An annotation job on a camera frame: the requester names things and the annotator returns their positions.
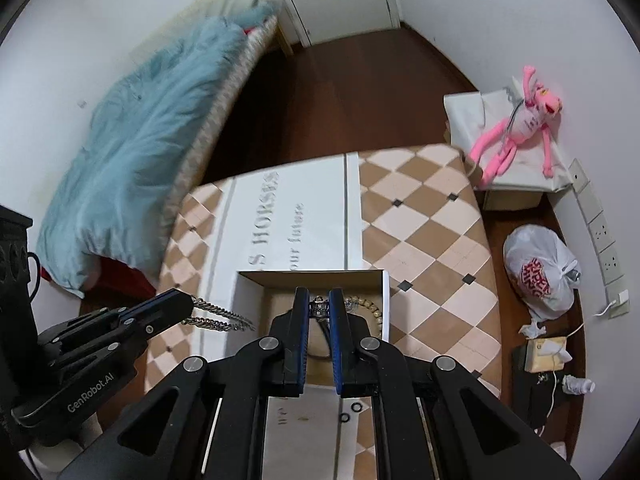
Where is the pink plush toy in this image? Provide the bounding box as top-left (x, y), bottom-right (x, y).
top-left (467, 65), bottom-right (564, 187)

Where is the black bag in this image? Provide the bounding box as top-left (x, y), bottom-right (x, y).
top-left (511, 345), bottom-right (568, 428)

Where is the beige patterned mattress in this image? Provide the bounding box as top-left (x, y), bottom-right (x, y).
top-left (160, 0), bottom-right (281, 241)

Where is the white charger with cable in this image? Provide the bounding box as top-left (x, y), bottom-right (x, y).
top-left (537, 290), bottom-right (632, 436)

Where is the light blue blanket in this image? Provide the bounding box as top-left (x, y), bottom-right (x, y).
top-left (36, 0), bottom-right (281, 300)

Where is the white plastic bag red print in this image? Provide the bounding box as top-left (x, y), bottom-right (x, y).
top-left (502, 225), bottom-right (582, 322)

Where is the white wall socket strip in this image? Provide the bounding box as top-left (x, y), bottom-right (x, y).
top-left (567, 158), bottom-right (626, 291)

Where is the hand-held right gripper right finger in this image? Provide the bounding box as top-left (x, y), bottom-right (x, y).
top-left (327, 287), bottom-right (583, 480)

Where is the white cardboard jewelry box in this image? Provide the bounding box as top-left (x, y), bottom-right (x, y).
top-left (234, 268), bottom-right (391, 392)

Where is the silver chain necklace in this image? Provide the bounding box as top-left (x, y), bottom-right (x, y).
top-left (182, 297), bottom-right (258, 334)

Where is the large white printed box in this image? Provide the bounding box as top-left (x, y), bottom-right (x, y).
top-left (191, 152), bottom-right (364, 391)

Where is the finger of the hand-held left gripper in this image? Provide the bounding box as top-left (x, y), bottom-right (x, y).
top-left (47, 305), bottom-right (196, 387)
top-left (37, 289), bottom-right (196, 347)

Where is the red cloth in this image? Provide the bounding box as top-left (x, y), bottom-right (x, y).
top-left (39, 256), bottom-right (158, 297)

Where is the beige bead bracelet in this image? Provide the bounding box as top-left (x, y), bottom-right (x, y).
top-left (344, 296), bottom-right (384, 341)

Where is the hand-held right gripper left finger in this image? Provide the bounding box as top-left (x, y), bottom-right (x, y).
top-left (57, 287), bottom-right (311, 480)

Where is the yellow tissue box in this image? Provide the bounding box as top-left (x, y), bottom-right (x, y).
top-left (524, 336), bottom-right (573, 373)

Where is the checkered tablecloth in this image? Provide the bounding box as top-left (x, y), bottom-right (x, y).
top-left (144, 142), bottom-right (502, 480)

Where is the white cloth-covered box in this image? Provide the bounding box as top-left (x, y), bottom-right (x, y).
top-left (443, 87), bottom-right (573, 211)

